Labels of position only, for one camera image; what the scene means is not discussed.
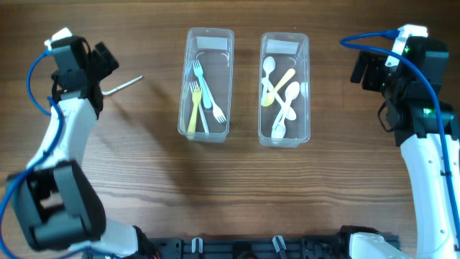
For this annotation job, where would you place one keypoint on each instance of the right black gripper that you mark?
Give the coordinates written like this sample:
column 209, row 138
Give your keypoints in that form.
column 376, row 65

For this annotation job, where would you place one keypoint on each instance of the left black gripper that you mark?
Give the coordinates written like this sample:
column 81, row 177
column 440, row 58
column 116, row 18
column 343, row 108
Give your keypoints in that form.
column 105, row 68

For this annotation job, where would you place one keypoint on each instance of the bent white fork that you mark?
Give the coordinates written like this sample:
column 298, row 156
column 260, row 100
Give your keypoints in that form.
column 124, row 85
column 203, row 115

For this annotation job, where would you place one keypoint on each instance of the white spoon with long handle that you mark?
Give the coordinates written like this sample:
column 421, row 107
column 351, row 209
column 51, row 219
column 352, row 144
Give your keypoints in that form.
column 291, row 93

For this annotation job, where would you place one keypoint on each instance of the white plastic fork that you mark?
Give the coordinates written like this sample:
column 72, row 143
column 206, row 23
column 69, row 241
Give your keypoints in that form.
column 198, row 70

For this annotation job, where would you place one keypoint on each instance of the white plastic spoon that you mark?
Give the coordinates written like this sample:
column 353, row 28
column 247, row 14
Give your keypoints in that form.
column 291, row 115
column 268, row 67

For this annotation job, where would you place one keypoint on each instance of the beige plastic fork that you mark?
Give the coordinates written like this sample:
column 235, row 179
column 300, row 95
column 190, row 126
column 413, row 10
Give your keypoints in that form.
column 196, row 94

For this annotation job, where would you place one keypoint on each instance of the yellow plastic spoon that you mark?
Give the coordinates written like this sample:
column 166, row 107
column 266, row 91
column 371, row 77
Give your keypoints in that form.
column 270, row 97

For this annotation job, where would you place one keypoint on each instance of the clear thin plastic fork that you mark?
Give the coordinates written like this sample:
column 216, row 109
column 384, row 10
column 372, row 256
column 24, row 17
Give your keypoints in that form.
column 217, row 112

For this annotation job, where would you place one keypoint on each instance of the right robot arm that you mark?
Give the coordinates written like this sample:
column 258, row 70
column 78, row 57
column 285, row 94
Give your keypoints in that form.
column 427, row 133

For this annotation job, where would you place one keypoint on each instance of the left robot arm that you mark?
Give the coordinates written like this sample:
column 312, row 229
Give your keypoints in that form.
column 56, row 206

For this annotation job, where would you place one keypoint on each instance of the right clear plastic container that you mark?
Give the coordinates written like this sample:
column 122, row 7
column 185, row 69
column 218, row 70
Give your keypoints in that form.
column 290, row 50

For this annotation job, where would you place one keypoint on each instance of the clear plastic container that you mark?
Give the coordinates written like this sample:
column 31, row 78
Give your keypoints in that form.
column 214, row 48
column 290, row 50

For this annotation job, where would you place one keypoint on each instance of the left clear plastic container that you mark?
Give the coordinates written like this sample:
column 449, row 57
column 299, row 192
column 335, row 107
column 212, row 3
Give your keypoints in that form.
column 214, row 48

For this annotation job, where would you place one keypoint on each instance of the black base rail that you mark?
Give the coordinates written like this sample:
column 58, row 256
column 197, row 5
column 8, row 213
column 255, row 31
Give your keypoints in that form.
column 306, row 247

